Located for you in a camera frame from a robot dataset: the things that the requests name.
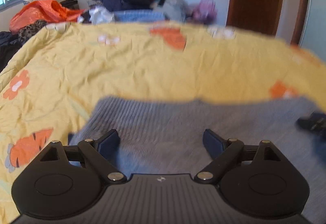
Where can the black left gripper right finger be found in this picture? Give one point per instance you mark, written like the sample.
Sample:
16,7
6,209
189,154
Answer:
224,154

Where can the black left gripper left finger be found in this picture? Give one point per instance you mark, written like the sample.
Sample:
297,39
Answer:
97,153

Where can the grey knitted garment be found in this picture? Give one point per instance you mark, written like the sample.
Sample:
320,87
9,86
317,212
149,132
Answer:
163,138

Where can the dark clothes beside bed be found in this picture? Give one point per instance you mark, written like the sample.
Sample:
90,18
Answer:
9,45

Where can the yellow carrot print quilt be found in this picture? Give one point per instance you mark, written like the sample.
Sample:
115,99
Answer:
51,85

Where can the silver white crumpled bag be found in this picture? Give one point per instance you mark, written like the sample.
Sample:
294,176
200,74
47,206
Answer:
96,15

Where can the pink plastic bag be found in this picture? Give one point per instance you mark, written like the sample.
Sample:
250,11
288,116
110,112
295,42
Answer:
205,12

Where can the light blue fleece blanket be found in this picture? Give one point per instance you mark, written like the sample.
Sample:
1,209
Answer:
138,16

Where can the leopard print cloth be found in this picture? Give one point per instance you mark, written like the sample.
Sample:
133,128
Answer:
30,30

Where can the grey garment on pile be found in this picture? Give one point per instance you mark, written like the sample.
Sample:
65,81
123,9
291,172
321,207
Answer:
176,10

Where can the orange plastic bag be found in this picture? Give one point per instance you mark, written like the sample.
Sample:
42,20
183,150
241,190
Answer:
47,10

